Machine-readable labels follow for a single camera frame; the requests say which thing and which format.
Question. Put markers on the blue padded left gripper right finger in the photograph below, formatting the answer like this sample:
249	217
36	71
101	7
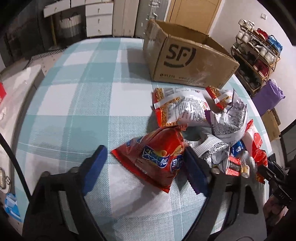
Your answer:
244	218

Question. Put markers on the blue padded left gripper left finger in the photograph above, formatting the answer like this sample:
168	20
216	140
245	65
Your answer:
45	220

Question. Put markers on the red white snack packet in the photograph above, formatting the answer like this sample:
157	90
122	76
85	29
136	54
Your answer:
253	142

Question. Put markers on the red chip bag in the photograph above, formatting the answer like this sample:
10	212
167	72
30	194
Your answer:
156	157

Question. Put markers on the person's right hand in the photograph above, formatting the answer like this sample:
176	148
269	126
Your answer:
273	211

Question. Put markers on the beige cracker packet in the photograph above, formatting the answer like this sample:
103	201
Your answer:
245	169

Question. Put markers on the red black wafer pack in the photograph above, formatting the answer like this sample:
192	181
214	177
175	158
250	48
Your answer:
233	167

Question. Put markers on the blue Oreo cookie pack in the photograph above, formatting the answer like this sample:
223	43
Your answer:
237	148

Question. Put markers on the blue plastic bag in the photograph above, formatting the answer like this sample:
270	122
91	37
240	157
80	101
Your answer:
11	206

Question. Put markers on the small cardboard box on floor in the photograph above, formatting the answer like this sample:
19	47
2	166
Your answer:
271	125

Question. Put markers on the small purple white snack bag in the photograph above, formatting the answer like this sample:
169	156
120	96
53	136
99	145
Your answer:
211	149

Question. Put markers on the large purple white snack bag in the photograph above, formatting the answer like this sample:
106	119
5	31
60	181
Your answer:
229	125

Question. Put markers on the purple gift bag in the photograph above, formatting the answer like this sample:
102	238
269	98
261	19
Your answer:
268	97

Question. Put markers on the white orange noodle snack bag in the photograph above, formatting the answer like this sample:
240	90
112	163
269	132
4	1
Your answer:
180	106

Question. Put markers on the teal plaid tablecloth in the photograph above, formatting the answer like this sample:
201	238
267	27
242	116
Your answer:
99	92

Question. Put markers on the wooden shoe rack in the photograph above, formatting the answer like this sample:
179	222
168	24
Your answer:
257	53

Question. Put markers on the white side table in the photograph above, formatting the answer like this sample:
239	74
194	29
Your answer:
20	89

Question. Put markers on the brown SF cardboard box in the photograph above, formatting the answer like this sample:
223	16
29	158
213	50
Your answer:
177	54

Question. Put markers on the wooden door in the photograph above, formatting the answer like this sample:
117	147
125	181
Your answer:
194	14

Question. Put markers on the woven laundry basket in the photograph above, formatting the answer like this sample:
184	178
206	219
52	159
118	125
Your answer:
70	27

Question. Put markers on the white drawer desk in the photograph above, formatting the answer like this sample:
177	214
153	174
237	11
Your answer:
99	15

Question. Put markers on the silver suitcase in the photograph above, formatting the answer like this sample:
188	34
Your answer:
150	9

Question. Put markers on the beige suitcase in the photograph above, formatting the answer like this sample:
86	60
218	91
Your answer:
124	18

